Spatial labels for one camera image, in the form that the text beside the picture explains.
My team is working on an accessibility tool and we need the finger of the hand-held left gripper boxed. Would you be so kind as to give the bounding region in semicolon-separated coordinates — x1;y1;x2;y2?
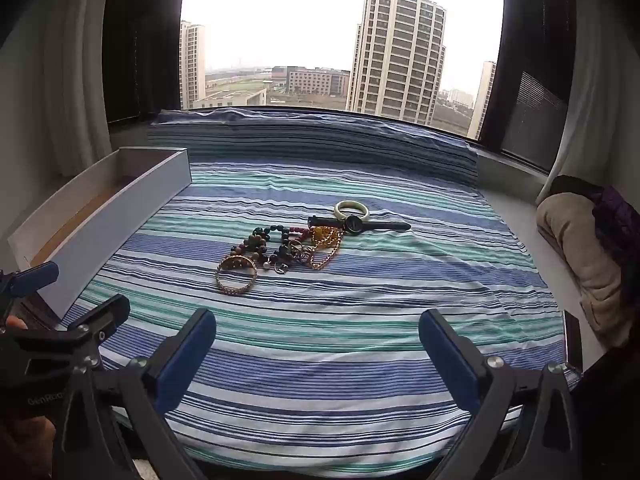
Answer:
0;261;60;302
10;294;132;361

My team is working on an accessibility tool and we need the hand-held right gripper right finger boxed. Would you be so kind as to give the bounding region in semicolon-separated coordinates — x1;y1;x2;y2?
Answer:
419;309;588;480

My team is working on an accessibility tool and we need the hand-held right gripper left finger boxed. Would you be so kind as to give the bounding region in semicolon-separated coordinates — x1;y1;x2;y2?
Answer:
52;309;217;480

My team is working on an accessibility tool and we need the white cardboard box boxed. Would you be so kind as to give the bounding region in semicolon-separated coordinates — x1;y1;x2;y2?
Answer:
7;146;193;317

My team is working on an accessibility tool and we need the tan bead bracelet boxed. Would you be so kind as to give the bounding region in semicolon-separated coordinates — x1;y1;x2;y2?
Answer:
230;240;273;267

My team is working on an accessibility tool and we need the dark bead bracelet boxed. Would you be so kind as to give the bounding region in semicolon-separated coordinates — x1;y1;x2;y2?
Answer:
249;226;293;248

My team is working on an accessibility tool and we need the black wrist watch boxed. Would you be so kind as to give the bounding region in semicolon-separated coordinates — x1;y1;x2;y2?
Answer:
307;214;412;236

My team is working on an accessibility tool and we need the person's left hand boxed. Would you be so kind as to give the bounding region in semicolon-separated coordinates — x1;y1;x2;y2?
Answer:
0;316;57;480

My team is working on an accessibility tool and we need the gold bangle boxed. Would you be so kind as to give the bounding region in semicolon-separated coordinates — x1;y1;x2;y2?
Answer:
215;254;259;296

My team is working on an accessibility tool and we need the striped bed sheet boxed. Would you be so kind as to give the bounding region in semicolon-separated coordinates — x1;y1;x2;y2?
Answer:
37;160;581;478

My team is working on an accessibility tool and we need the beige folded blanket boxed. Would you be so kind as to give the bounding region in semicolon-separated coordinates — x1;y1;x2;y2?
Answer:
536;192;636;350

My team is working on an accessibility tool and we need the white jade bangle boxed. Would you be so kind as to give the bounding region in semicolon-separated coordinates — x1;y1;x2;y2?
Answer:
334;200;371;222

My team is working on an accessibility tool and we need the white pleated curtain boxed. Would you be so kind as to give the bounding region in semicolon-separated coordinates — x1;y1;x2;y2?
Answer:
547;0;640;203
40;0;110;178

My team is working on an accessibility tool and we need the purple cloth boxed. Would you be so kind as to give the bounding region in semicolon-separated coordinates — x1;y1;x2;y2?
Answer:
592;185;640;311

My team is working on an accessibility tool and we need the slim apartment building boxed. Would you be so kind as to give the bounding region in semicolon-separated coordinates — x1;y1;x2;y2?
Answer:
469;61;497;139

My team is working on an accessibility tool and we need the low wide building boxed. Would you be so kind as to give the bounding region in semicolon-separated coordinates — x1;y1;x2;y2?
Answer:
272;66;351;97

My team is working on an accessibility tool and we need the tall apartment tower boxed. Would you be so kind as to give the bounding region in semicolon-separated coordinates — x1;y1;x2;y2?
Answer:
347;0;447;127

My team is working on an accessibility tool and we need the gold chain necklace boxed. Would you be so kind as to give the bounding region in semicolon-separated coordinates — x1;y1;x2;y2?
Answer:
306;226;347;271

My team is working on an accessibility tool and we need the dark window frame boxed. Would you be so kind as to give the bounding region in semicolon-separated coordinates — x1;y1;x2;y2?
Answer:
102;0;576;171

